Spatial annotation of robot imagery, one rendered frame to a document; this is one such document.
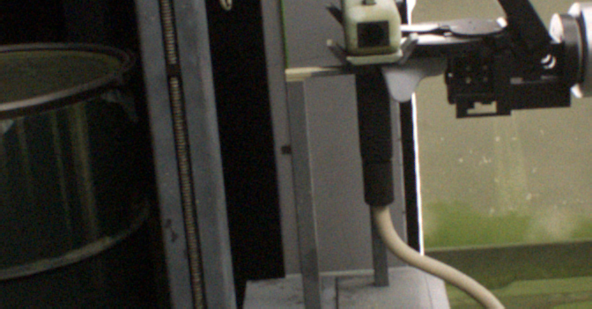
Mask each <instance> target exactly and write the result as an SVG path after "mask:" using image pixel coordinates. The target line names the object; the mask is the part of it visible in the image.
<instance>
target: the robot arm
mask: <svg viewBox="0 0 592 309"><path fill-rule="evenodd" d="M495 1H496V2H497V4H498V6H499V7H500V8H501V10H502V12H503V13H504V15H505V16H506V18H500V19H498V20H497V21H496V20H495V19H491V18H465V19H458V20H453V21H439V22H426V23H417V24H409V25H401V29H402V42H401V45H402V44H403V42H404V41H405V40H406V39H407V37H408V36H409V35H410V34H411V33H417V35H418V39H419V41H418V43H417V45H416V46H415V48H414V49H413V50H412V51H411V53H410V55H409V57H408V58H407V60H406V61H405V64H404V65H403V66H391V67H381V71H382V74H383V76H384V79H385V82H386V85H387V88H388V93H389V96H390V98H391V99H392V100H394V101H396V102H405V101H409V100H410V99H411V98H412V97H413V95H414V92H415V91H416V89H417V87H418V82H419V81H420V80H421V79H423V78H426V77H437V76H439V75H440V74H442V73H443V82H444V84H447V92H448V103H449V104H450V105H454V104H455V118H456V119H464V118H481V117H497V116H512V110H521V109H537V108H554V107H570V106H571V104H572V90H573V92H574V94H575V95H576V96H577V97H578V98H591V97H592V3H582V4H574V5H573V7H572V8H571V10H570V11H569V13H563V14H555V15H554V16H553V19H552V22H551V33H550V32H548V31H547V29H546V27H545V26H544V23H543V22H542V20H541V18H540V17H539V15H538V13H537V11H536V10H535V8H534V6H533V5H532V3H531V2H530V0H495ZM547 56H548V57H547ZM542 58H544V59H545V60H543V61H541V60H542ZM493 101H496V113H481V114H468V109H473V108H475V103H477V102H480V104H481V105H492V103H493Z"/></svg>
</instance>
